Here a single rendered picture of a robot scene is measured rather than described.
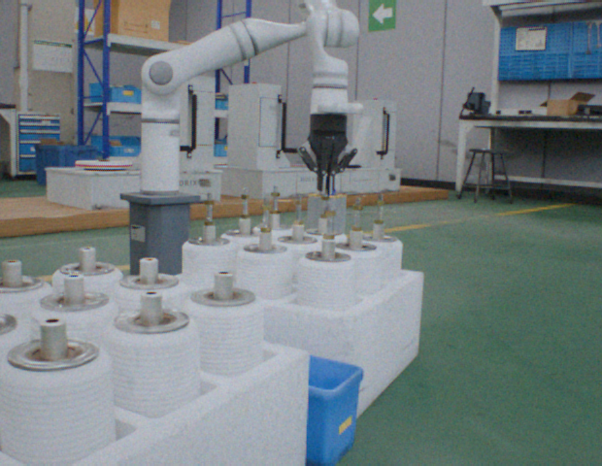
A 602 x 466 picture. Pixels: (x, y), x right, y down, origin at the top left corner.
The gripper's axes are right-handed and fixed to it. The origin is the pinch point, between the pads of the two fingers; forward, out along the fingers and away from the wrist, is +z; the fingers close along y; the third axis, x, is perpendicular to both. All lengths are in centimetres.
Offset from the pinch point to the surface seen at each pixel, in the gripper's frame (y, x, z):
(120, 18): 29, -501, -126
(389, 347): -4.8, 22.6, 27.1
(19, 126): 127, -523, -18
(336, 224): -8.2, -13.3, 10.2
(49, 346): 48, 63, 9
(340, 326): 10.2, 34.6, 18.4
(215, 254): 24.9, 12.7, 11.4
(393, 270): -9.7, 13.1, 15.3
